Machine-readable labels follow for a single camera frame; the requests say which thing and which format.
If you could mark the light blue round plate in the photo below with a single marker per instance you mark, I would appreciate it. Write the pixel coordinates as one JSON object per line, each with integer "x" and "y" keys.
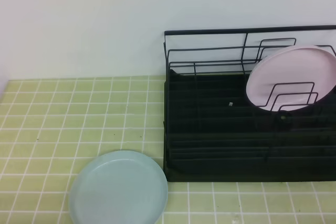
{"x": 119, "y": 187}

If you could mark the pink round plate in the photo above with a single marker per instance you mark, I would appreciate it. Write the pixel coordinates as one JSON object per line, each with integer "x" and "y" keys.
{"x": 292, "y": 78}

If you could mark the black wire dish rack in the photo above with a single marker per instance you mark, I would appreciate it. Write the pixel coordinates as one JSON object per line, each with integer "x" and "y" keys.
{"x": 213, "y": 133}

